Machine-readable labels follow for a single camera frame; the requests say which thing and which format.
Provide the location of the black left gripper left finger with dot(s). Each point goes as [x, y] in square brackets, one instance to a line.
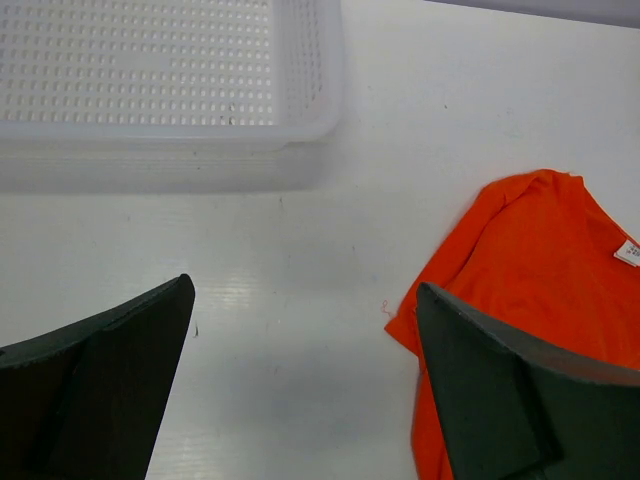
[86, 401]

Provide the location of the orange t-shirt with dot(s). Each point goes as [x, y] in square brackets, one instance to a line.
[538, 253]

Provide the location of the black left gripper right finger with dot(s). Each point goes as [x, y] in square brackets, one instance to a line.
[513, 406]

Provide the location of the white perforated plastic basket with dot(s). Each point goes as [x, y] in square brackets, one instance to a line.
[97, 96]

